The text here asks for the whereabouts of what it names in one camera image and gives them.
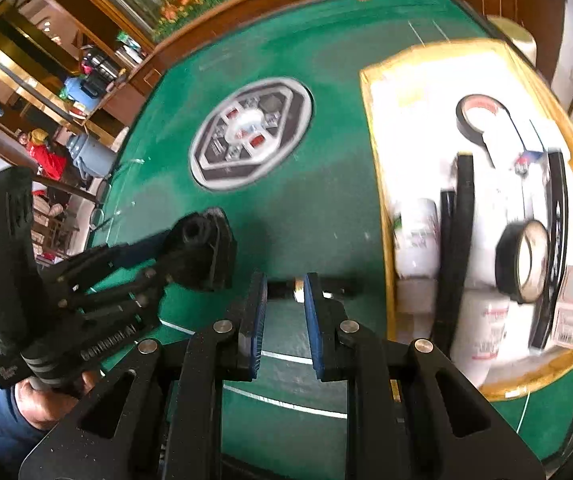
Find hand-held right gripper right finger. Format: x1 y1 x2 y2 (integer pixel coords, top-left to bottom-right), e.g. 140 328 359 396
304 273 538 480

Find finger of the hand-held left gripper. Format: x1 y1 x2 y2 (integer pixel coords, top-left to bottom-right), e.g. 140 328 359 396
38 216 188 292
58 269 173 332

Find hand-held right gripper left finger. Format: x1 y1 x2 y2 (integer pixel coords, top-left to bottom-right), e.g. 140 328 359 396
19 273 269 480

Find white bottle with green label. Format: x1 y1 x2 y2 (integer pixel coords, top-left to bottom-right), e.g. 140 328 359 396
391 198 441 311
451 287 512 388

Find brown tape roll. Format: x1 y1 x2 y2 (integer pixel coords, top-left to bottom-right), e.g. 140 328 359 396
495 219 551 305

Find yellow cardboard box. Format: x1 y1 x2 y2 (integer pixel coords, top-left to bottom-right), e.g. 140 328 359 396
359 39 573 403

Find black tape roll red core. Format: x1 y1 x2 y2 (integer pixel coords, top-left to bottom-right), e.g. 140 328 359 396
455 93 513 147

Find black pen with white print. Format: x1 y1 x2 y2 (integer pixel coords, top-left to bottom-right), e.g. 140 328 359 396
529 149 569 352

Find person's left hand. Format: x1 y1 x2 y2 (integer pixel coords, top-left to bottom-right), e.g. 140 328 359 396
14 369 104 431

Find clear eyeglasses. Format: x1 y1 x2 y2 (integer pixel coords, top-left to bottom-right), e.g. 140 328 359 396
86 157 145 233

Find blue water jug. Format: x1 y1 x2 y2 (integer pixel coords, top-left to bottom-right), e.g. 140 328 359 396
64 134 116 179

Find wooden shelf unit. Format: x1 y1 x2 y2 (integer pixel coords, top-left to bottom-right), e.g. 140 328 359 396
0 0 160 161

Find round table control panel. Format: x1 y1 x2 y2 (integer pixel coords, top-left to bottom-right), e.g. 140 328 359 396
188 78 314 192

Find cream round bin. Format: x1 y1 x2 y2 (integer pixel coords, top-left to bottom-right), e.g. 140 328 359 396
486 15 538 67

